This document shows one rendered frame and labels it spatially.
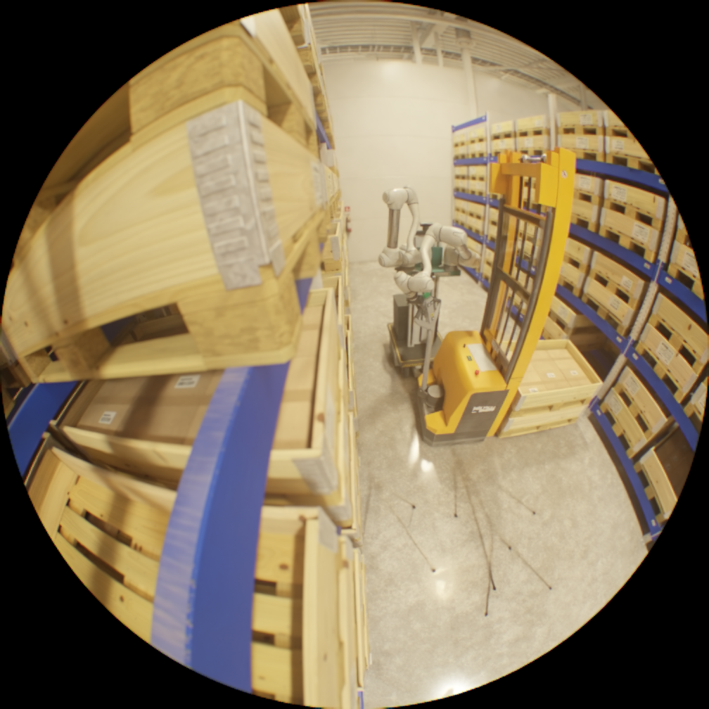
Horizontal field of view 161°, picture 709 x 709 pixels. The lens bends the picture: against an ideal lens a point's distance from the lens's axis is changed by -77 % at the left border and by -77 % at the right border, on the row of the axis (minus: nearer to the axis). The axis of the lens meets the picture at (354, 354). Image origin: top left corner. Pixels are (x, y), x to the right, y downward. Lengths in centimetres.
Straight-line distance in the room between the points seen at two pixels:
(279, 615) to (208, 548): 42
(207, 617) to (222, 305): 35
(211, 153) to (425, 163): 731
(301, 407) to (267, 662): 68
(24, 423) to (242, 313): 105
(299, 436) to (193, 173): 55
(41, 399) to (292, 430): 102
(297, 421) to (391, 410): 233
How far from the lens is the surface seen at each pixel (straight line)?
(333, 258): 225
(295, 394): 71
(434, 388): 259
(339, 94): 765
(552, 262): 180
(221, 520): 30
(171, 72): 38
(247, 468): 35
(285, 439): 63
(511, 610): 259
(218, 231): 30
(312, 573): 45
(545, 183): 167
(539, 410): 284
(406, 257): 212
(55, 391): 125
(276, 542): 69
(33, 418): 121
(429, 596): 234
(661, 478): 336
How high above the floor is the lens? 230
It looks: 39 degrees down
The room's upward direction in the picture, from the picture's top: 6 degrees counter-clockwise
